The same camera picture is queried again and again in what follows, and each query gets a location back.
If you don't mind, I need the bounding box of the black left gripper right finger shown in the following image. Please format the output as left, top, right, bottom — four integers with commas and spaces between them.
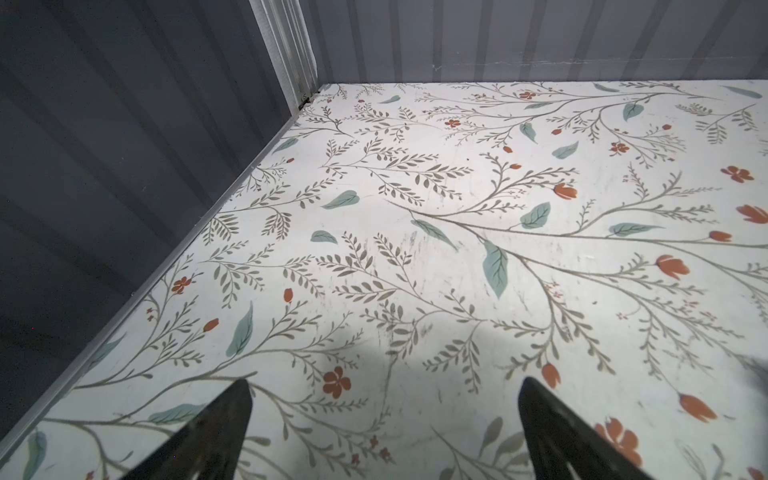
517, 377, 648, 480

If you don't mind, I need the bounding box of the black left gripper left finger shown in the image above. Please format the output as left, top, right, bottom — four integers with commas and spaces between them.
123, 379, 252, 480

